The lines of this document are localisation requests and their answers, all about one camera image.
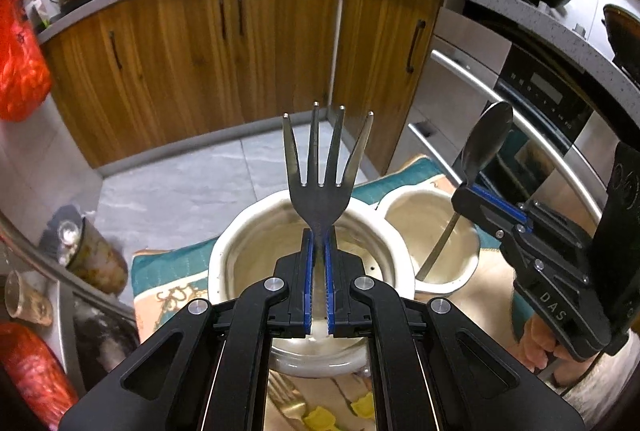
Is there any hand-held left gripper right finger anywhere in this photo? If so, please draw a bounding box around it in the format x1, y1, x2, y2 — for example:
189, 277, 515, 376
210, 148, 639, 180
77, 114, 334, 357
325, 230, 586, 431

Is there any glass jar with lid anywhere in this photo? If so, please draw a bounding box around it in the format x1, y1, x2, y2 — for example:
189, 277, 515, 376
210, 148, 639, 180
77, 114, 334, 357
57, 216, 129, 298

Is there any dark plastic bag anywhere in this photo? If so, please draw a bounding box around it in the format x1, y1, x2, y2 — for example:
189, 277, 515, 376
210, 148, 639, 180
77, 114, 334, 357
74, 308, 142, 389

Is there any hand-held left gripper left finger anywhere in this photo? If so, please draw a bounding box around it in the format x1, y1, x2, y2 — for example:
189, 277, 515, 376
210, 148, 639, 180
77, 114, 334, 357
59, 227, 315, 431

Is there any stainless steel drawer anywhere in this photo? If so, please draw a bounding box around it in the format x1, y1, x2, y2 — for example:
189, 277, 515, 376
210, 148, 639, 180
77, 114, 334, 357
406, 8, 501, 178

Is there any steel fork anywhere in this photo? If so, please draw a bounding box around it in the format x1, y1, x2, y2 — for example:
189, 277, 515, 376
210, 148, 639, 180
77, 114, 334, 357
282, 101, 375, 233

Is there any white floral ceramic pot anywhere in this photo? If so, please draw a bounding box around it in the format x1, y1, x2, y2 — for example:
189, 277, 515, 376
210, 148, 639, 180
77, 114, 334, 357
379, 184, 482, 298
207, 190, 417, 379

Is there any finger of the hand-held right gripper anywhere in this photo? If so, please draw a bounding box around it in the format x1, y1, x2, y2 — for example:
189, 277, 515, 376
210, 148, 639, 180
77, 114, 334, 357
471, 182, 597, 258
451, 186, 596, 290

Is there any wooden kitchen cabinet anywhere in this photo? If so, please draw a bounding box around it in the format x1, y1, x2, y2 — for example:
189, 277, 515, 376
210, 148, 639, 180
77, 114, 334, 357
42, 0, 447, 178

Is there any person's right forearm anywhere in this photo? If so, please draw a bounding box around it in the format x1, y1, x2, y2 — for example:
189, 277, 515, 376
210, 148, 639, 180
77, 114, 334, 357
552, 336, 640, 431

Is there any steel spoon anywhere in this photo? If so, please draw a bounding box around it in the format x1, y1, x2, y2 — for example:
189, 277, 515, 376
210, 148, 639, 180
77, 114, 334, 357
415, 101, 515, 282

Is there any printed table mat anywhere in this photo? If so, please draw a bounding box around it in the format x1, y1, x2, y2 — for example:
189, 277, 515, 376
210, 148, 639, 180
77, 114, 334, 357
131, 154, 540, 431

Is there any built-in black oven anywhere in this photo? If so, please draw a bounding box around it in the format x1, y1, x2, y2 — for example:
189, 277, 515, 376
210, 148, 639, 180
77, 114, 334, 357
430, 42, 622, 233

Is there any gold fork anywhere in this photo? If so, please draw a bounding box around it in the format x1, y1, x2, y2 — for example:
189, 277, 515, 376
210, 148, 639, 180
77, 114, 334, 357
267, 370, 309, 423

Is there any red plastic bag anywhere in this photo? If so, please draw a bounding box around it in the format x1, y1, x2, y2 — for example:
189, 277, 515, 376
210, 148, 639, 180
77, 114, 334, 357
0, 0, 54, 123
0, 321, 79, 428

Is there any dark frying pan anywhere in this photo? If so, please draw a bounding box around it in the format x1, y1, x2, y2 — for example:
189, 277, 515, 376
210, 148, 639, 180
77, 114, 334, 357
602, 3, 640, 85

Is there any glass cup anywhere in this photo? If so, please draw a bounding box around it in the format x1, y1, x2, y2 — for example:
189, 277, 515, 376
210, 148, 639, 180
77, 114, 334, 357
5, 270, 54, 328

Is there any person's right hand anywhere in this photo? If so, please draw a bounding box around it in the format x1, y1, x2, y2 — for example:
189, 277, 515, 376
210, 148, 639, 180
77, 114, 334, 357
516, 312, 567, 381

